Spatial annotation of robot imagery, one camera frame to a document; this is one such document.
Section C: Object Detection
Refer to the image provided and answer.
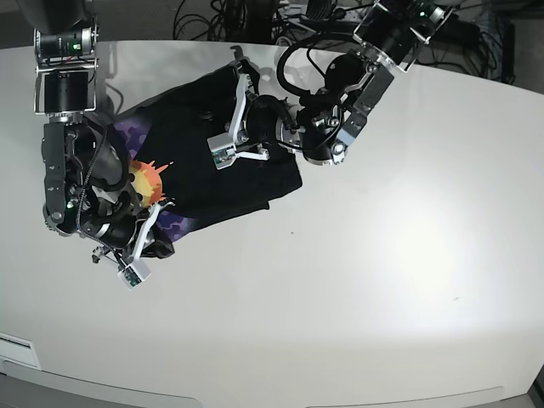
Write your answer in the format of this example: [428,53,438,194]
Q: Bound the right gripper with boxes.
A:
[87,199,175,264]

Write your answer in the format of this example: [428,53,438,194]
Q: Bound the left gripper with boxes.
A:
[223,45,302,162]

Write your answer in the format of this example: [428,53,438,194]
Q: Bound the black T-shirt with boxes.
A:
[108,65,303,258]

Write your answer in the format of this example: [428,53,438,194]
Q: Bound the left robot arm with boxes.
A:
[207,1,454,170]

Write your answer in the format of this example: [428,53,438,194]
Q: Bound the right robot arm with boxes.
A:
[18,1,174,268]

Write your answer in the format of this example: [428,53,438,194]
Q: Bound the white label plate on table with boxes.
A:
[0,333,42,371]

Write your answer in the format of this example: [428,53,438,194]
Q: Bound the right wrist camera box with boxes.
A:
[117,261,151,291]

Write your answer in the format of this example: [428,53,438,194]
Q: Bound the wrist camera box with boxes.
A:
[117,261,151,291]
[207,133,236,170]

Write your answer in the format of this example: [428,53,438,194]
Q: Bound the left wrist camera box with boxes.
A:
[207,133,236,170]

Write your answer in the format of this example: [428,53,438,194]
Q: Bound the black support post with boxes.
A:
[242,0,276,44]

